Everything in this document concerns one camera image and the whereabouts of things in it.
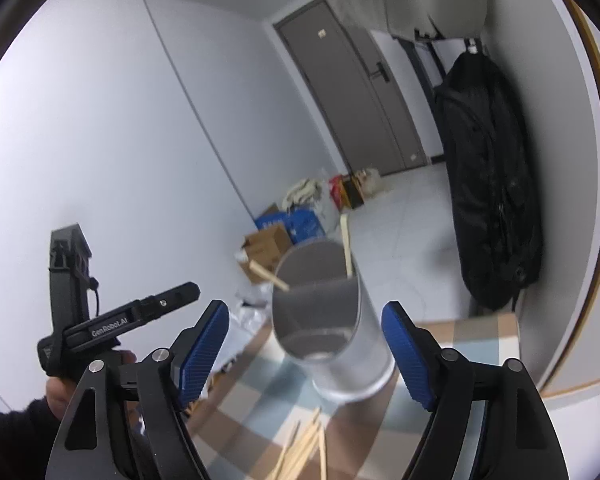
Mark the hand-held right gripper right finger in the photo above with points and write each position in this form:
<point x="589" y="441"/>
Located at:
<point x="406" y="355"/>

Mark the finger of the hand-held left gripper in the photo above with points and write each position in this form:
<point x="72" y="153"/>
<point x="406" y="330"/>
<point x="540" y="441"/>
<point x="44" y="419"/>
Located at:
<point x="172" y="296"/>

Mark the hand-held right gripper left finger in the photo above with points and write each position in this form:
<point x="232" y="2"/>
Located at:
<point x="204" y="355"/>

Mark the grey divided utensil holder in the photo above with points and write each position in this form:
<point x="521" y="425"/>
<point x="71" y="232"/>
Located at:
<point x="350" y="360"/>

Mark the wooden chopstick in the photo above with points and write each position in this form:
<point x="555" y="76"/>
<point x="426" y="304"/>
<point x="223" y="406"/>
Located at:
<point x="347" y="247"/>
<point x="269" y="275"/>

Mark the pile of wooden chopsticks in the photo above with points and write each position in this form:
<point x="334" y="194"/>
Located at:
<point x="300" y="452"/>

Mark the person's left forearm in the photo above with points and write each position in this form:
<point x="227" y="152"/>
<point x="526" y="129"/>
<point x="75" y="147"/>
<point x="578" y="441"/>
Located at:
<point x="15" y="440"/>

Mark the person's left hand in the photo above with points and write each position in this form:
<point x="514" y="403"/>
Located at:
<point x="59" y="397"/>

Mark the grey plastic parcel bag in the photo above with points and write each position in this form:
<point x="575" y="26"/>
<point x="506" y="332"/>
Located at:
<point x="250" y="312"/>

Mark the checkered tablecloth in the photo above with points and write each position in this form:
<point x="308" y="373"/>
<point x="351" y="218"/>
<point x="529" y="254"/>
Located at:
<point x="360" y="425"/>

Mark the brown cardboard box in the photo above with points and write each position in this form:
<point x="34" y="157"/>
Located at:
<point x="267" y="247"/>

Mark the blue cardboard box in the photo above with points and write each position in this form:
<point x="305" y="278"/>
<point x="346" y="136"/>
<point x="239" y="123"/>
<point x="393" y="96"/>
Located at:
<point x="295" y="222"/>

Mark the beige cloth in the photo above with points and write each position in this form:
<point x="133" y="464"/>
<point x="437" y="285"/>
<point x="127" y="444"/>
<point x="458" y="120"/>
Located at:
<point x="305" y="191"/>

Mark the yellow and red bag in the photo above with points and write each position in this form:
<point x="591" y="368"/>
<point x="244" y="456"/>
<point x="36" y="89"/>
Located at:
<point x="344" y="191"/>

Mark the clear plastic bag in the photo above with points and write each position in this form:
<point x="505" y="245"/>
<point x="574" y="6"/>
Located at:
<point x="371" y="178"/>

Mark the black backpack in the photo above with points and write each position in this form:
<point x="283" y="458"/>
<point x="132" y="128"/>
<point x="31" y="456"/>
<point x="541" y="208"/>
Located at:
<point x="490" y="185"/>

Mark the white round board wooden rim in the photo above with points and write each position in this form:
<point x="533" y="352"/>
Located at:
<point x="565" y="210"/>

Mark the grey door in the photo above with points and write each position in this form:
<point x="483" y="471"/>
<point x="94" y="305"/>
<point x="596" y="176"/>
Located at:
<point x="345" y="85"/>

